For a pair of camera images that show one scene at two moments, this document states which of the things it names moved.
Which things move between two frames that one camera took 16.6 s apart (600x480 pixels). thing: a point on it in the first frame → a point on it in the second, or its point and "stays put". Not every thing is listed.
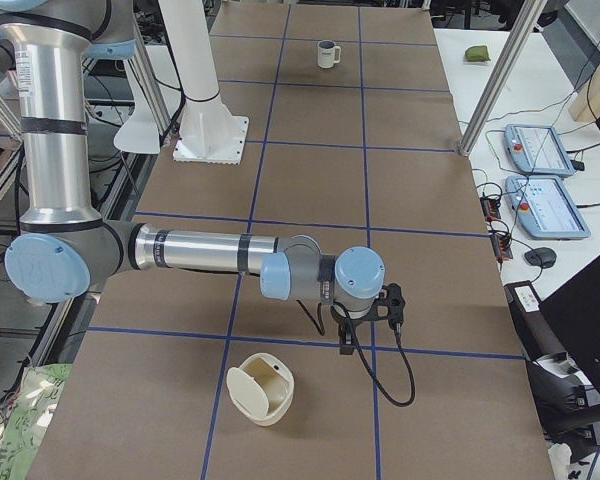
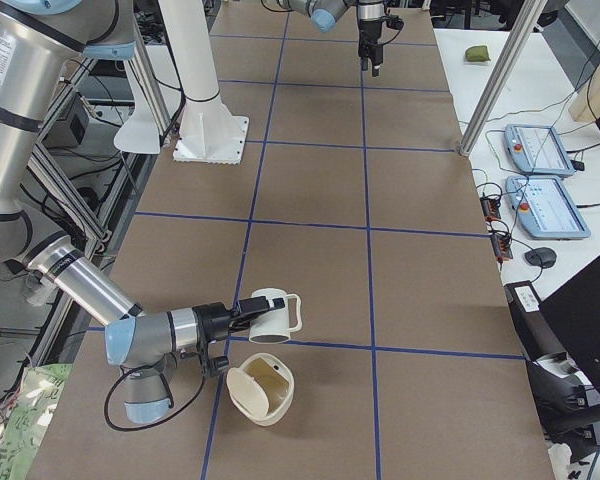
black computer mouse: [541, 257] stays put
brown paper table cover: [353, 138] stays put
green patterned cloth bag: [10, 450] stays put
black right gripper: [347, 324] → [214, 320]
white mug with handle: [328, 54] → [274, 326]
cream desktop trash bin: [261, 389] stays put
